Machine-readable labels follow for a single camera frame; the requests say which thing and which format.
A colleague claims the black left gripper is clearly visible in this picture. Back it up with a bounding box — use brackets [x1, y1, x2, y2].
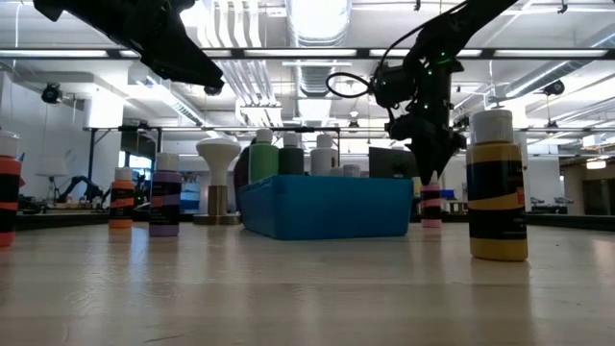
[32, 0, 226, 91]

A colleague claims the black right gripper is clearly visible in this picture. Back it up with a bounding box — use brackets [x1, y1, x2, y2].
[386, 52, 468, 187]

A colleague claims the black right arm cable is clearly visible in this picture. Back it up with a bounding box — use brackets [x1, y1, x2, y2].
[325, 0, 470, 100]

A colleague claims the small orange paint bottle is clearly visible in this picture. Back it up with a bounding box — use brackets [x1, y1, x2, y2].
[108, 166, 136, 230]

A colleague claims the teal plastic bin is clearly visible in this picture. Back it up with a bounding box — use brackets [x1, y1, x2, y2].
[236, 173, 414, 241]

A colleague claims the small red paint bottle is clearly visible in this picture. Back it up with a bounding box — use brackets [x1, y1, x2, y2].
[0, 130, 23, 249]

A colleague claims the small pink paint bottle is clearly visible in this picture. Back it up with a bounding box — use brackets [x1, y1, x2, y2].
[421, 171, 442, 229]

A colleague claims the black overhead frame beam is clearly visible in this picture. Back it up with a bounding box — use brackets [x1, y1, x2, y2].
[0, 46, 615, 61]

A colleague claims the large green paint bottle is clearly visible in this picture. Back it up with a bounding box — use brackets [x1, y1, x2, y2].
[248, 128, 280, 185]

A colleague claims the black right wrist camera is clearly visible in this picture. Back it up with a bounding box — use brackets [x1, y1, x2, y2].
[373, 64, 415, 110]

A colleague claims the large white paint bottle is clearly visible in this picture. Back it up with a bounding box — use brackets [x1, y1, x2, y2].
[309, 134, 339, 177]

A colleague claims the silver ceiling ventilation duct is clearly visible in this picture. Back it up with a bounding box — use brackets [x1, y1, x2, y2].
[286, 0, 354, 47]

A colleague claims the small purple paint bottle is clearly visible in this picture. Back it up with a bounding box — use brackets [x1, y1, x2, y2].
[148, 152, 183, 237]

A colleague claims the black computer monitor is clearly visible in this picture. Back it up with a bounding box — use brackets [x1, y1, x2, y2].
[368, 146, 419, 180]

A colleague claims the small yellow paint bottle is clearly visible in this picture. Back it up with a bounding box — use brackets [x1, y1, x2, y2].
[464, 109, 529, 263]

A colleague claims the white bulb table lamp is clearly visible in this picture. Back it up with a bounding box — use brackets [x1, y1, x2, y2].
[193, 137, 243, 226]

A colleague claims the large grey paint bottle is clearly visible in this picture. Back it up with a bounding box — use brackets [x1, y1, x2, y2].
[278, 132, 306, 177]

